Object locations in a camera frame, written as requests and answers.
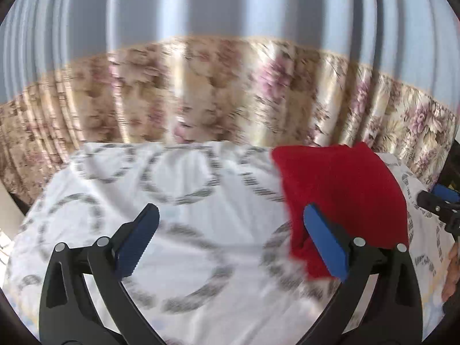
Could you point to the red knitted garment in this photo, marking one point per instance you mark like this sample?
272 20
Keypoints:
341 187

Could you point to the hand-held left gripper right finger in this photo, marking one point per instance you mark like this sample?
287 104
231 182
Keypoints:
327 240

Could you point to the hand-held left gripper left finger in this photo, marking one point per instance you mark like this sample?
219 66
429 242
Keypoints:
138 237

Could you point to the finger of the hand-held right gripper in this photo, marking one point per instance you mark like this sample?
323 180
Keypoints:
445 192
431 201

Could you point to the white bedsheet with grey rings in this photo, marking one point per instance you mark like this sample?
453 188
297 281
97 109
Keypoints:
201 194

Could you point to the person's right hand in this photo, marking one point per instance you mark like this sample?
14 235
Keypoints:
452 273

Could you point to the blue and floral curtain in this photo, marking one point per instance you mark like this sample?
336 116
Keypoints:
215 90

